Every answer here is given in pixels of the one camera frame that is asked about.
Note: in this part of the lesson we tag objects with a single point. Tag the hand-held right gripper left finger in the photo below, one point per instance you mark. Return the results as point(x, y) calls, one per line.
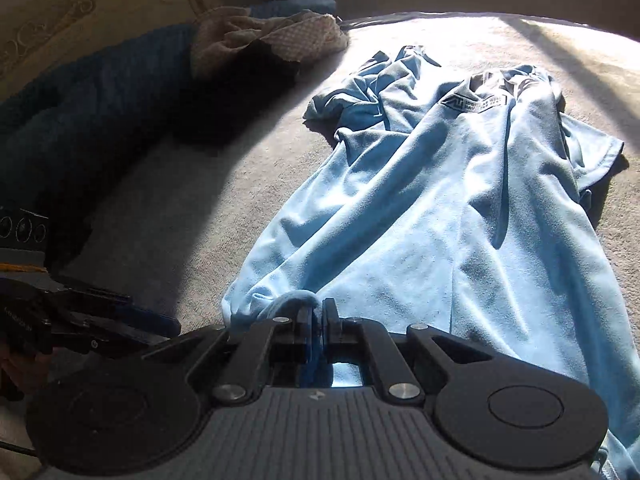
point(311, 332)

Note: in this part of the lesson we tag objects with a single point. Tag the black cloth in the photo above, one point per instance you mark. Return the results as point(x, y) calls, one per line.
point(235, 95)

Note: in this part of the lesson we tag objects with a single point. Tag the dark blue quilt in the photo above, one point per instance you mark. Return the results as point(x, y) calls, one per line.
point(100, 110)

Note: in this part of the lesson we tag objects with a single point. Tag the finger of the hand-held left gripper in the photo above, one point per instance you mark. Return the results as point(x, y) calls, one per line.
point(125, 329)
point(95, 297)

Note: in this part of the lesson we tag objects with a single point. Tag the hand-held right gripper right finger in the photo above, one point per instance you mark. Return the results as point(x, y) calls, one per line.
point(327, 332)

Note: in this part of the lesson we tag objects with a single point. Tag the beige checkered blanket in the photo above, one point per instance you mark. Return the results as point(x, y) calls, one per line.
point(300, 35)

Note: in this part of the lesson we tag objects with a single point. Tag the carved cream headboard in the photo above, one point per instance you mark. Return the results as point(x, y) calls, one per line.
point(100, 5)

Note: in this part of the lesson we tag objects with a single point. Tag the light blue t-shirt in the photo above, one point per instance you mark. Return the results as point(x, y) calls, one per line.
point(425, 220)

